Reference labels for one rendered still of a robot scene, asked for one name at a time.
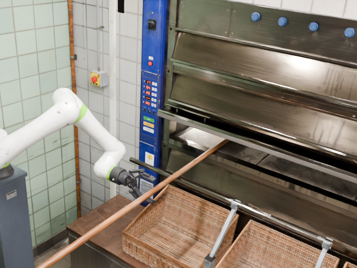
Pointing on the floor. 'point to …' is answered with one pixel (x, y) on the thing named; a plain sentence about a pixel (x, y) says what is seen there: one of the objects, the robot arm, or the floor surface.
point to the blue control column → (148, 34)
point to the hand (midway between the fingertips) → (152, 190)
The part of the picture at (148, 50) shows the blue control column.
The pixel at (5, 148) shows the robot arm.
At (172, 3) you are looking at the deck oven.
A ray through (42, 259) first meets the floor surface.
